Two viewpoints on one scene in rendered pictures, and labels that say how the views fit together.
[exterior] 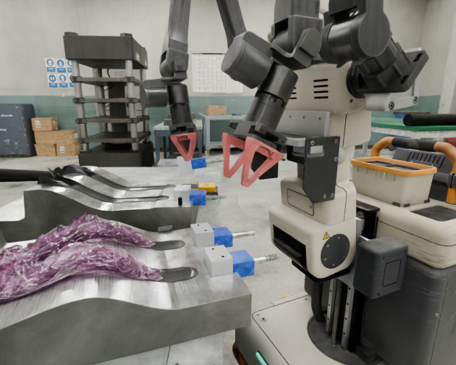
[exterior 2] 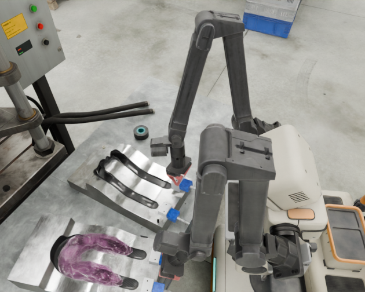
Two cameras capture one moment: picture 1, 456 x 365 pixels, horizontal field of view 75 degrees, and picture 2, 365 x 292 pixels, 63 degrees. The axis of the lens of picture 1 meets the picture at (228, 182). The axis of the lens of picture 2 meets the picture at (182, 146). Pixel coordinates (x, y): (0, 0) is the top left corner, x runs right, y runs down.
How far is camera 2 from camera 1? 0.94 m
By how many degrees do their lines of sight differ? 42
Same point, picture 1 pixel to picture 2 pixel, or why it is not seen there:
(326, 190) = not seen: hidden behind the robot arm
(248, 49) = (161, 249)
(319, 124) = not seen: hidden behind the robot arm
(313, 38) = (199, 258)
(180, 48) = (179, 128)
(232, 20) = (236, 101)
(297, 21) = (192, 248)
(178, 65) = (174, 142)
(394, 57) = (276, 263)
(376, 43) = (251, 265)
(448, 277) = not seen: outside the picture
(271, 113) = (176, 263)
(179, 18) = (182, 106)
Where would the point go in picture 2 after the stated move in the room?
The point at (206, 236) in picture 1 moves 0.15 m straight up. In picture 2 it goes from (154, 262) to (152, 247)
